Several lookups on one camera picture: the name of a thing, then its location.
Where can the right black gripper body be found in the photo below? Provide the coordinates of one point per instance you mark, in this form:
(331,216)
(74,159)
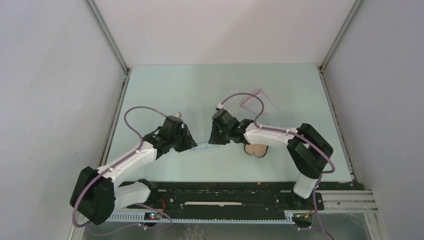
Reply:
(220,136)

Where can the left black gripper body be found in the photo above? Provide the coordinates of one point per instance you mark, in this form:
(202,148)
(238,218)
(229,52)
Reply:
(182,141)

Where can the light blue cleaning cloth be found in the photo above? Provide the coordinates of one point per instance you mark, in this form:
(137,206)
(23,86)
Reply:
(205,146)

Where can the black glasses case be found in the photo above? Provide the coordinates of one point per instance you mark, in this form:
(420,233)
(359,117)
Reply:
(257,150)

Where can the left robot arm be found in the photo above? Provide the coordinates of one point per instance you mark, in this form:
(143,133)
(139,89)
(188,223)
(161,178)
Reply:
(98,192)

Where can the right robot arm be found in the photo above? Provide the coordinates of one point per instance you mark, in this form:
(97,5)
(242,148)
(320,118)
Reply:
(309,151)

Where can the pink transparent sunglasses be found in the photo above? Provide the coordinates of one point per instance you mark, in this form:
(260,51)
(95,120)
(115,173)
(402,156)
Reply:
(257,101)

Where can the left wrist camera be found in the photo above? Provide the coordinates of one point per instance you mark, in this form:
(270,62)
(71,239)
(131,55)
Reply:
(178,114)

